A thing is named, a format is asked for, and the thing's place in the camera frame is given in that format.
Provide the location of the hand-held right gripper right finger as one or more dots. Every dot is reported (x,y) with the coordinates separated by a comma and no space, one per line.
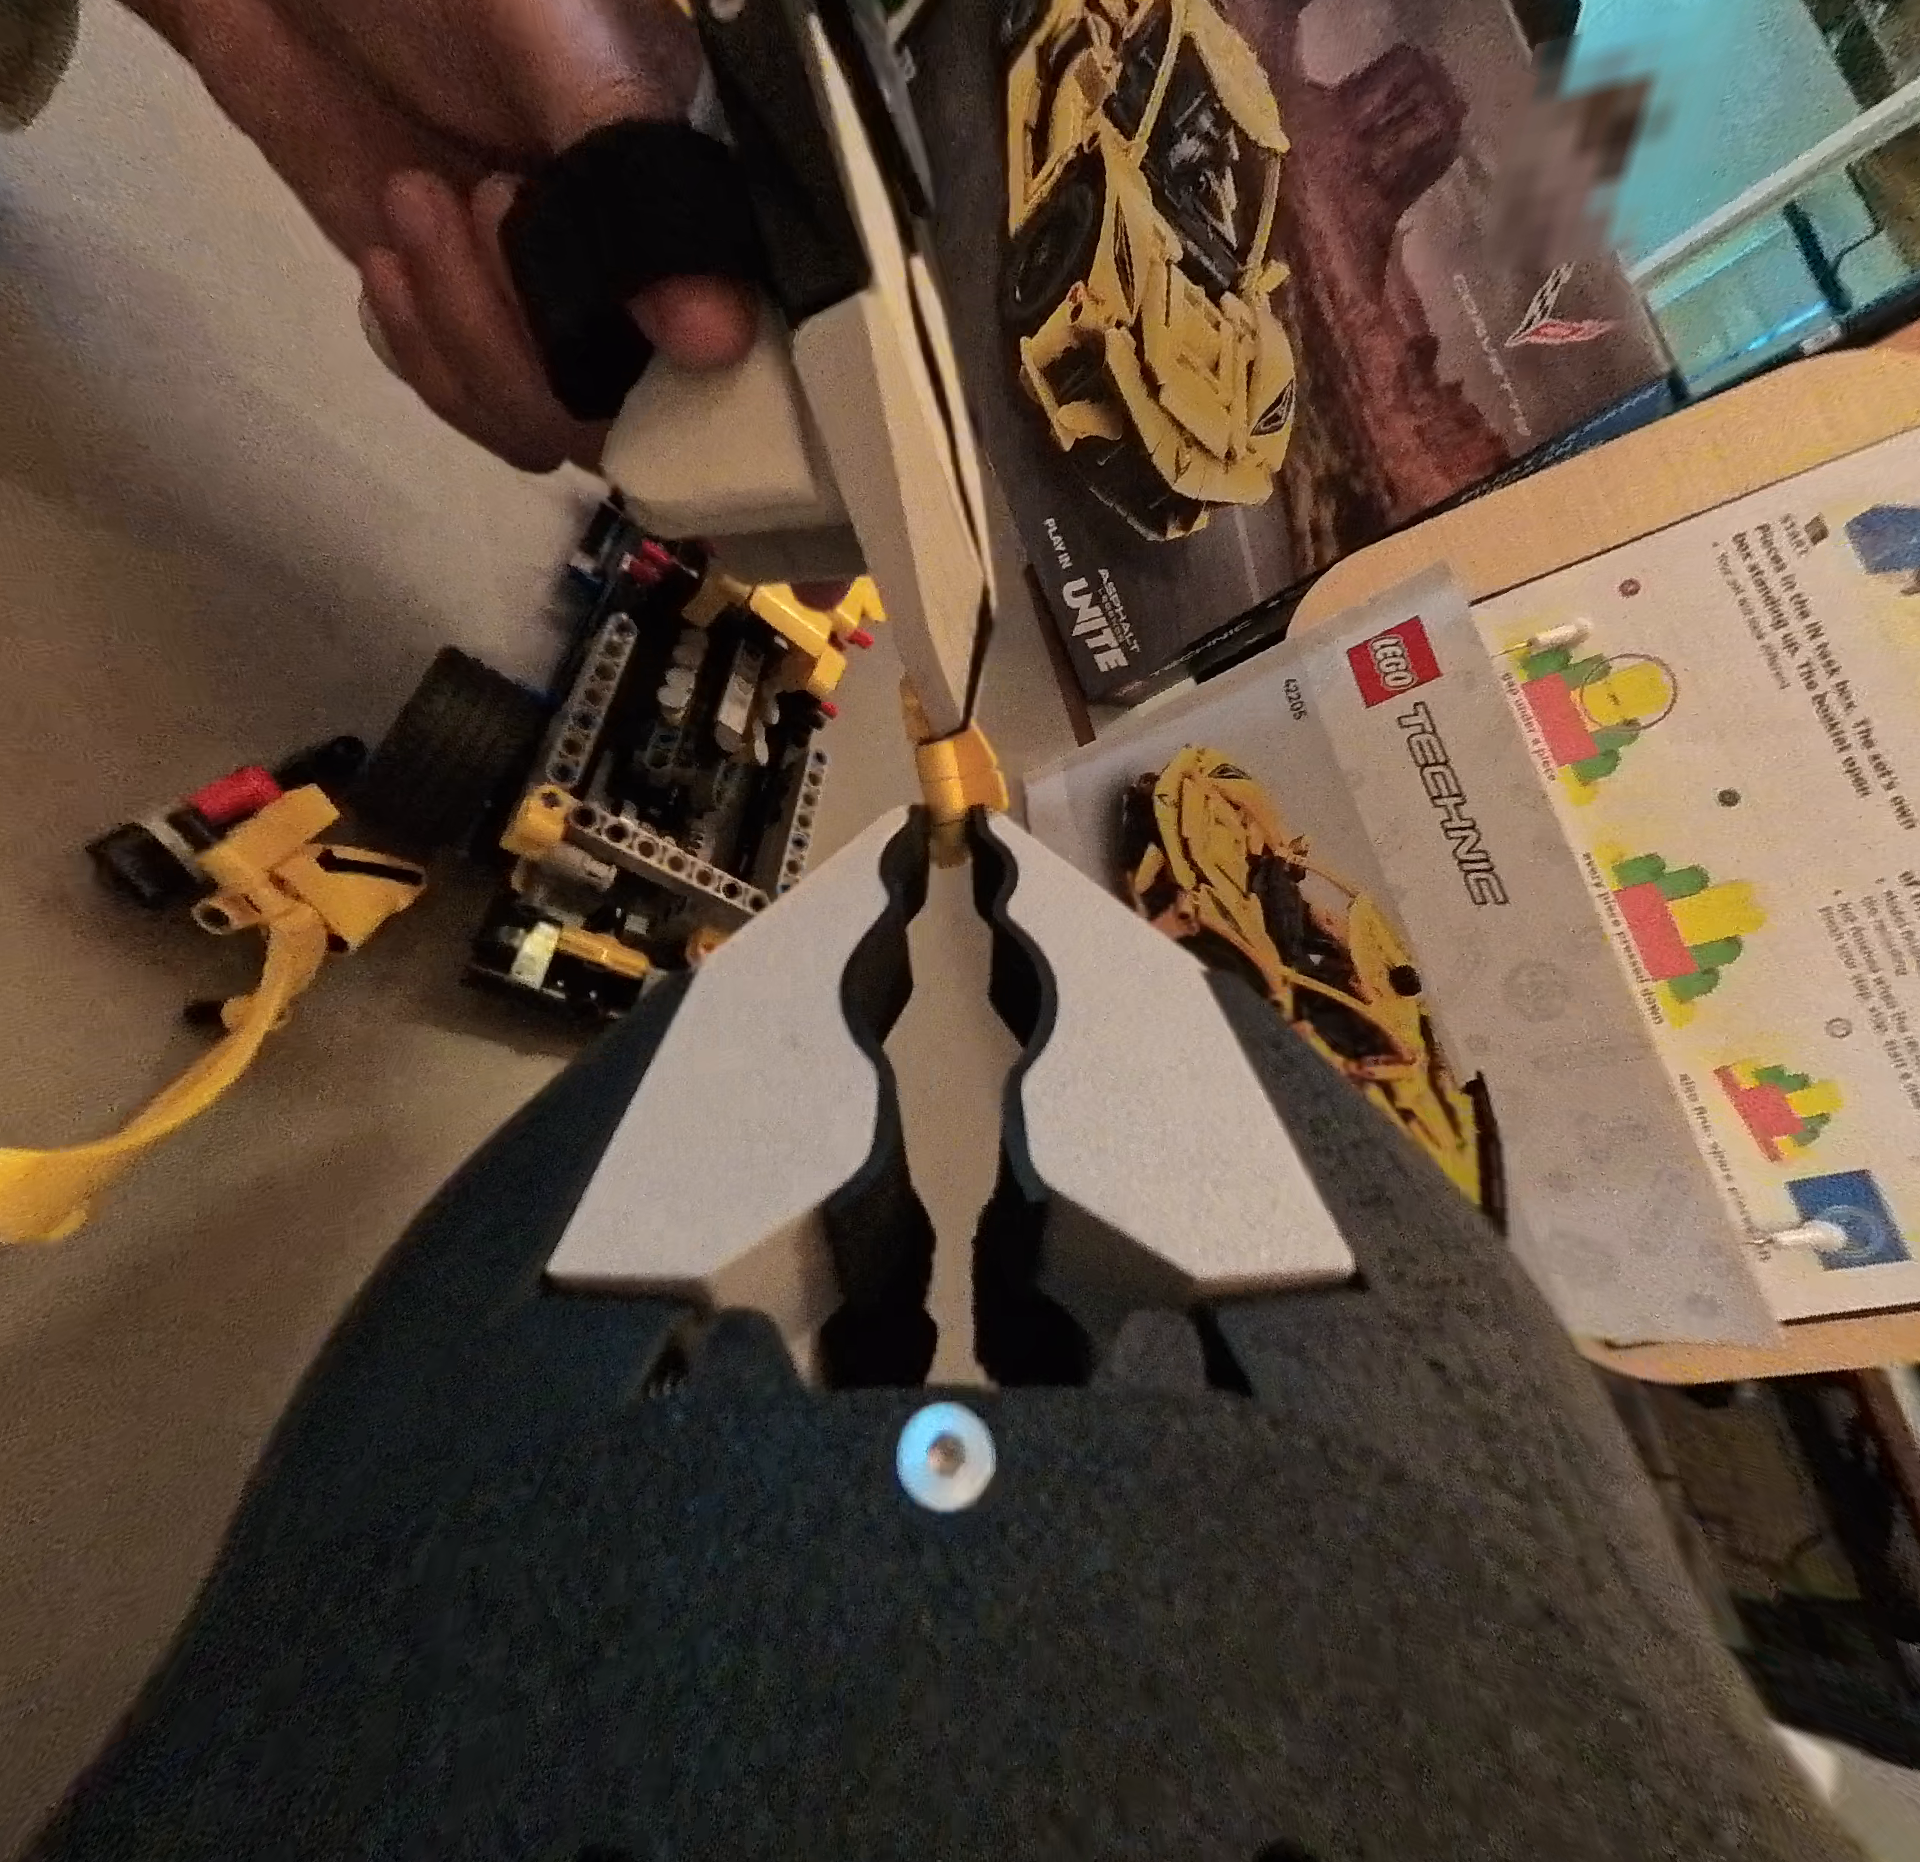
(1186,1127)

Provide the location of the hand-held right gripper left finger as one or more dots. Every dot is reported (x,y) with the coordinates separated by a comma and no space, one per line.
(719,1127)

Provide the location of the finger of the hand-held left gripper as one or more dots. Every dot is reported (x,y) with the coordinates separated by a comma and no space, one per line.
(901,511)
(960,451)

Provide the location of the yellow brick beam assembly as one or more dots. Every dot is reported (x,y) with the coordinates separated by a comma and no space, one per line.
(960,797)

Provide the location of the yellow curved fender assembly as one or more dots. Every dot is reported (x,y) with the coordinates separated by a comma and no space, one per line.
(286,872)

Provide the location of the person's left forearm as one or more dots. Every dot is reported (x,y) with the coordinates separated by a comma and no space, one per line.
(29,32)

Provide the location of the grey desk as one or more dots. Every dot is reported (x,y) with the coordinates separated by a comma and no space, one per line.
(226,617)

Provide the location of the person's left hand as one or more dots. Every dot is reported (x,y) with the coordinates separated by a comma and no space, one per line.
(375,78)

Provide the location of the partly built toy car model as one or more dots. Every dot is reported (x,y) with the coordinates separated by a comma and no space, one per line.
(660,781)

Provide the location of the instruction booklet with yellow car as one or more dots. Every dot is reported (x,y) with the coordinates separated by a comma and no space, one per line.
(1532,902)

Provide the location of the dark toy car box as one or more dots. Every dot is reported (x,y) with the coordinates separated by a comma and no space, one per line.
(1426,391)

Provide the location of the white plastic clip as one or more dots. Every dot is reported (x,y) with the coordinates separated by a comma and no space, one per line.
(1807,1234)
(1559,633)

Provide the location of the instruction poster board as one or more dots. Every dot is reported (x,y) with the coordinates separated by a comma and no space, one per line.
(1770,781)

